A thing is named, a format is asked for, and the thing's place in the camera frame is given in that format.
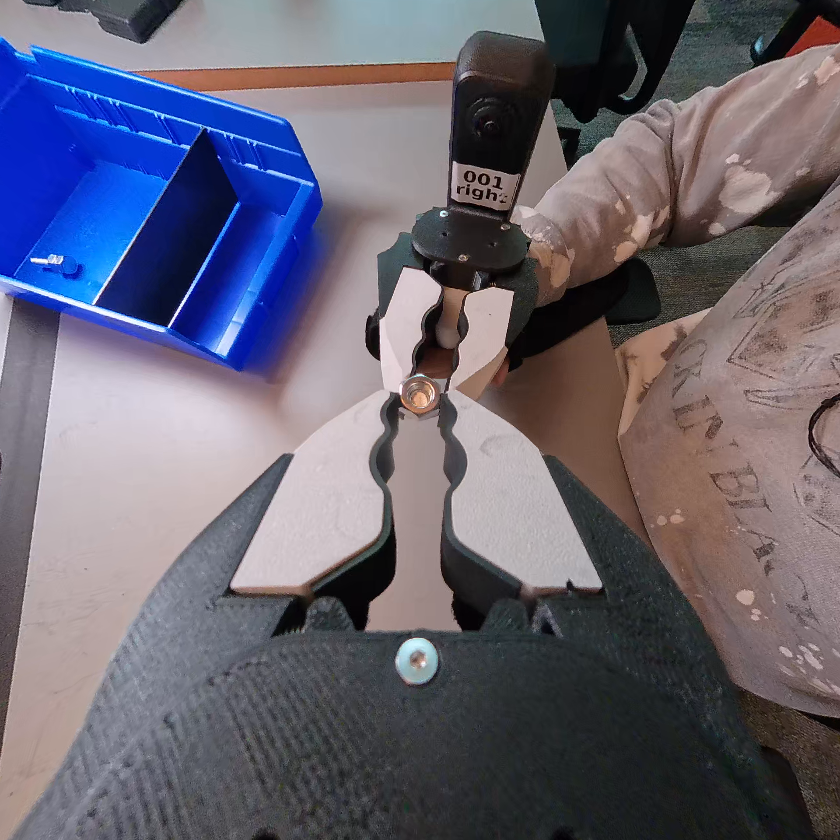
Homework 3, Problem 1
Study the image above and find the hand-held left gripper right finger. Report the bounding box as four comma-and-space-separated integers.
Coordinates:
441, 392, 605, 624

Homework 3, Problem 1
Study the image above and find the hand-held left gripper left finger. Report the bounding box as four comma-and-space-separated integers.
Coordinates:
230, 392, 399, 624

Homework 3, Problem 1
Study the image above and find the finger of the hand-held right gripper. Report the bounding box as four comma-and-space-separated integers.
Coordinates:
443, 289, 516, 403
379, 266, 442, 395

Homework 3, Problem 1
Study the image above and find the blue storage bin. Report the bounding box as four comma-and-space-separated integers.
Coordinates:
0, 36, 324, 375

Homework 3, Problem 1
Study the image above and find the person's right forearm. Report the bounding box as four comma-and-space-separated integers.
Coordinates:
512, 45, 840, 293

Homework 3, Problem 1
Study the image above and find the black office chair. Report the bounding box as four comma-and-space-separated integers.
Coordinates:
535, 0, 697, 126

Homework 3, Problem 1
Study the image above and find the dark blue bin divider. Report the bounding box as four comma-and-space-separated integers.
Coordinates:
95, 128, 240, 329

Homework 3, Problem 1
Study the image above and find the black flat box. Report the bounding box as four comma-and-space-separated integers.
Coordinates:
58, 0, 186, 45

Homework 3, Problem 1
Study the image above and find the black cord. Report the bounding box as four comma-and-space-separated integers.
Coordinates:
808, 392, 840, 480

